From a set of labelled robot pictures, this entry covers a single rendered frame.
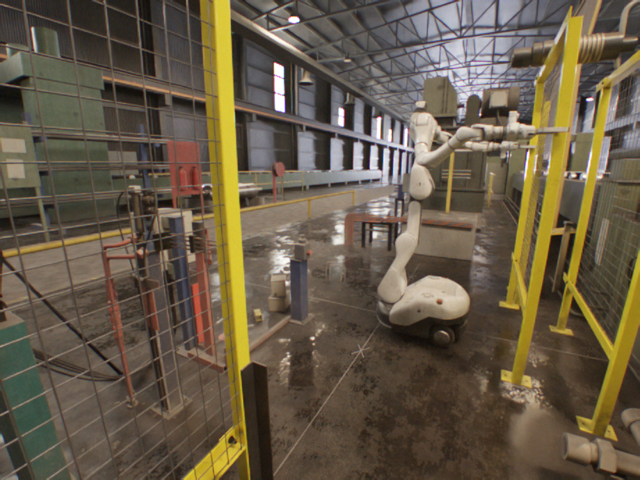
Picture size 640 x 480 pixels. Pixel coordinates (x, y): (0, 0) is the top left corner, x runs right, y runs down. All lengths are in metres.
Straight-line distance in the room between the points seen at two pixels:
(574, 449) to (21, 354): 1.97
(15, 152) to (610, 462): 7.23
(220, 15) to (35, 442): 1.44
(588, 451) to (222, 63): 1.76
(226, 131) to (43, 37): 9.95
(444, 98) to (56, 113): 8.43
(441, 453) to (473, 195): 4.08
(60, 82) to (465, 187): 9.12
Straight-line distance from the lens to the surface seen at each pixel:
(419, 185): 2.24
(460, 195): 5.21
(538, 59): 2.87
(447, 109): 5.38
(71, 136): 8.11
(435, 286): 2.62
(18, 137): 6.83
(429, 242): 4.61
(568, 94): 1.80
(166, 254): 2.22
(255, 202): 10.36
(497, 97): 5.31
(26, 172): 6.81
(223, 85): 0.82
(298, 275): 2.42
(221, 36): 0.85
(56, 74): 9.82
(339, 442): 1.68
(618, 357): 1.93
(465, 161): 5.23
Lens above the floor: 1.25
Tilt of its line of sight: 13 degrees down
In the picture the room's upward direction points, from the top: straight up
